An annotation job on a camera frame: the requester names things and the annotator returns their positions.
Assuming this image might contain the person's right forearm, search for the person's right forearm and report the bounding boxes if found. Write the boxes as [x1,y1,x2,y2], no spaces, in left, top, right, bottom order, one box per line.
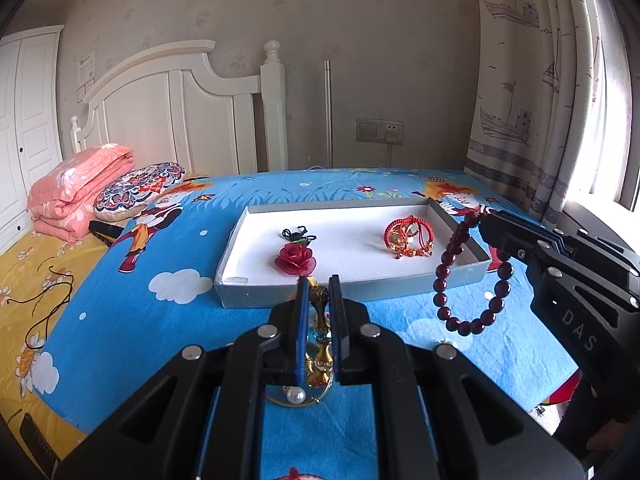
[555,370,640,466]

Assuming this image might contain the black strap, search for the black strap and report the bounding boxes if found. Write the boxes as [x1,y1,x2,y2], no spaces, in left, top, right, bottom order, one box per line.
[89,220,124,246]

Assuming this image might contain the gold ornate bangle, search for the gold ornate bangle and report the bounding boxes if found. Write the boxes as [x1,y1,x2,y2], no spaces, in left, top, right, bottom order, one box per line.
[264,276,337,409]

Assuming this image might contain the red string bracelets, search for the red string bracelets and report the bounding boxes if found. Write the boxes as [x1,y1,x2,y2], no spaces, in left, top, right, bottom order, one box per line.
[383,215,435,260]

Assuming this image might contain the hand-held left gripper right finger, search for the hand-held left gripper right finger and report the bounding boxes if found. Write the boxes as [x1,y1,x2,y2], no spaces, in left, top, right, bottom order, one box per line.
[327,274,587,480]

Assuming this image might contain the metal pole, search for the metal pole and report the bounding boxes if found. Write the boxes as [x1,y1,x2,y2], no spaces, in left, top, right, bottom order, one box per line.
[322,60,334,168]

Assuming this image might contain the white wooden headboard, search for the white wooden headboard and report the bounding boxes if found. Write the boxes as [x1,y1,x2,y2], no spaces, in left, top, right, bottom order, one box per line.
[70,40,290,177]

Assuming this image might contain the thin black cord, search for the thin black cord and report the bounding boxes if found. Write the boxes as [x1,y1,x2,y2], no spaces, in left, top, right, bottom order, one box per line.
[10,264,75,357]

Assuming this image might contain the pink folded quilt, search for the pink folded quilt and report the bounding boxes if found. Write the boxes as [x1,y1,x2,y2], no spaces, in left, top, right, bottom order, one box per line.
[27,144,136,244]

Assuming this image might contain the ship printed curtain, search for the ship printed curtain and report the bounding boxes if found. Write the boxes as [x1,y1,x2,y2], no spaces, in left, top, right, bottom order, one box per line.
[462,0,632,227]

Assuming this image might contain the white wardrobe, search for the white wardrobe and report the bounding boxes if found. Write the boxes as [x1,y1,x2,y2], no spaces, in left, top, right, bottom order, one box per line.
[0,25,65,254]

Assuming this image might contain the grey shallow cardboard box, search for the grey shallow cardboard box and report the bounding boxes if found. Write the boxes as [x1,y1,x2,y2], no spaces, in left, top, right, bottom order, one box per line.
[214,196,493,310]

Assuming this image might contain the red rose ornament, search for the red rose ornament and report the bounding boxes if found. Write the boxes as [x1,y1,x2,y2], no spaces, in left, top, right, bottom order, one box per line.
[274,242,319,277]

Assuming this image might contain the black flat device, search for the black flat device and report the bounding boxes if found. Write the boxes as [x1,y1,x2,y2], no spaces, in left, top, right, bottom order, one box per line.
[19,412,59,479]

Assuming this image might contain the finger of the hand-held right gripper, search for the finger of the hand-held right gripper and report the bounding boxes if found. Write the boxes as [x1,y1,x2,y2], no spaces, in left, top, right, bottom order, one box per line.
[491,210,640,277]
[478,217,640,312]

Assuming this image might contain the dark red bead bracelet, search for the dark red bead bracelet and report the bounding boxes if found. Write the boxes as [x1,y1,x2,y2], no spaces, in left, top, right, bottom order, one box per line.
[433,203,515,337]

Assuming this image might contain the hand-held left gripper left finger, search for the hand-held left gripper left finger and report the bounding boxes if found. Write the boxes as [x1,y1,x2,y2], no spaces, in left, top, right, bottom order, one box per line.
[55,276,312,480]

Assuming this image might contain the wall switch socket panel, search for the wall switch socket panel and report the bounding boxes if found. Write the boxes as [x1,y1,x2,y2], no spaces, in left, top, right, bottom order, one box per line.
[356,117,405,144]

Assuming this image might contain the round patterned cushion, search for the round patterned cushion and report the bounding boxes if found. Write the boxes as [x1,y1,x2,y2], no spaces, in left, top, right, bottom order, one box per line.
[93,161,186,222]

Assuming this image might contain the black knotted cord ornament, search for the black knotted cord ornament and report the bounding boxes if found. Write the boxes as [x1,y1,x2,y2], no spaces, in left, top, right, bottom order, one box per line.
[281,226,319,247]

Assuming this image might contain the blue cartoon printed blanket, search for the blue cartoon printed blanket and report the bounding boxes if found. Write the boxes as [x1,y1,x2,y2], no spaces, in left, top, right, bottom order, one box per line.
[42,167,581,480]

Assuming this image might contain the yellow floral bedsheet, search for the yellow floral bedsheet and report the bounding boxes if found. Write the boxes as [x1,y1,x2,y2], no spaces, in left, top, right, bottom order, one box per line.
[0,230,117,461]

